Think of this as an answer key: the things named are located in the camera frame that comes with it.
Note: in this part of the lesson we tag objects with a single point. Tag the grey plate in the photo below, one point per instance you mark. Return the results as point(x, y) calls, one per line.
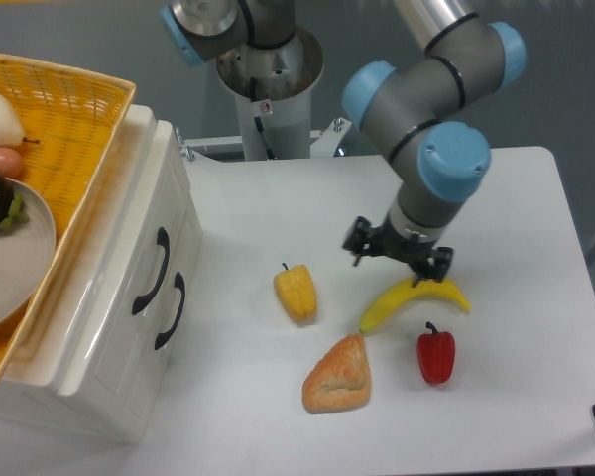
point(26, 251)

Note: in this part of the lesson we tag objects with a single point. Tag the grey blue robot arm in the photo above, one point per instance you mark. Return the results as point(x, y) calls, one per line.
point(407, 116)

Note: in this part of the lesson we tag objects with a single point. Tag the red bell pepper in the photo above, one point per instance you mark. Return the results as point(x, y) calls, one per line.
point(435, 353)

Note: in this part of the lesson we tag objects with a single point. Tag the dark purple mangosteen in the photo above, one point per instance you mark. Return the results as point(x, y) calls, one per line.
point(12, 211)

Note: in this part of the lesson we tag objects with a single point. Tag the triangular pastry bread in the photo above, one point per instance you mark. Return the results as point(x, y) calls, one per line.
point(341, 380)

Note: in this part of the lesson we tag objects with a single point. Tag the white drawer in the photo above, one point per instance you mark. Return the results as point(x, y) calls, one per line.
point(103, 350)
point(164, 264)

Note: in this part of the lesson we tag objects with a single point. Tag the brown egg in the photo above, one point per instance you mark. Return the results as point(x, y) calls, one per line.
point(11, 163)

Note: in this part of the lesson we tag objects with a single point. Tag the yellow woven basket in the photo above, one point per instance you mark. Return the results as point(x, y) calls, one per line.
point(76, 115)

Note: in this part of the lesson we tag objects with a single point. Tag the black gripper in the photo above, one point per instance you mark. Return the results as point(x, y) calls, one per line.
point(428, 263)

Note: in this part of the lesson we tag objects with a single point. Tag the white drawer cabinet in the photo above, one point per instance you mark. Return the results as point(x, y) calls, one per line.
point(30, 386)

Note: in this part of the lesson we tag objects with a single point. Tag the yellow banana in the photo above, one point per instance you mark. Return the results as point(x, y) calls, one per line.
point(409, 289)

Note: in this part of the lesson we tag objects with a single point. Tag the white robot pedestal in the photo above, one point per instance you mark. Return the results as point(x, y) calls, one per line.
point(272, 94)

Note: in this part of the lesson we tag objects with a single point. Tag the yellow bell pepper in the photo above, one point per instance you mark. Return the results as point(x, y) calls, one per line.
point(295, 289)

